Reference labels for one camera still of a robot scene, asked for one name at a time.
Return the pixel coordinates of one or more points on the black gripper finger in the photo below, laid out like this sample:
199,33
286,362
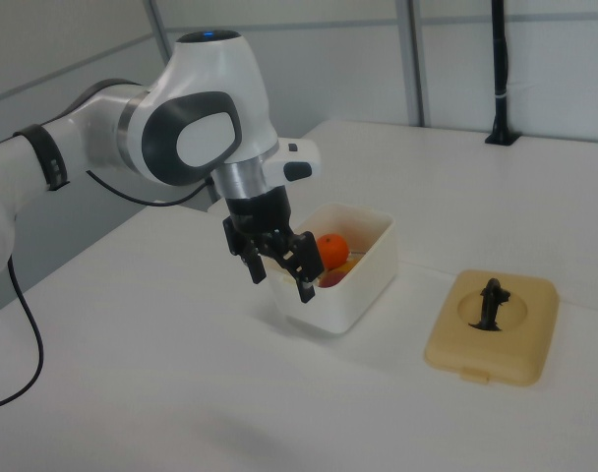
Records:
306,258
256,268

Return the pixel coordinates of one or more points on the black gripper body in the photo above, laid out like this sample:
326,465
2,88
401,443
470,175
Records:
259,214

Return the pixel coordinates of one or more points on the orange toy fruit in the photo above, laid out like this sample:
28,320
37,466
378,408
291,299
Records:
334,251

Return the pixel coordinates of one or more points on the red toy apple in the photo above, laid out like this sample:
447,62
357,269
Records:
331,280

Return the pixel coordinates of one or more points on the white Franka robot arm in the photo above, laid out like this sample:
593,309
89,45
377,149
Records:
210,74

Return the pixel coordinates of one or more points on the white plastic container box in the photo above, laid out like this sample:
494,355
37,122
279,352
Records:
363,290

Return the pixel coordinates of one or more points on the tan plastic container lid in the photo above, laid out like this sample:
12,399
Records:
520,354

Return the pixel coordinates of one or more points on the yellow toy item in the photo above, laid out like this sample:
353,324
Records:
349,266

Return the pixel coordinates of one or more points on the black pole with base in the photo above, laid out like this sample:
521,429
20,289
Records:
499,59

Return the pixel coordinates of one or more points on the thin grey partition post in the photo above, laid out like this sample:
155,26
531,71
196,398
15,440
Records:
157,24

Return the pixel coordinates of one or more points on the wide grey partition post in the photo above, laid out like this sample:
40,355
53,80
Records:
415,59

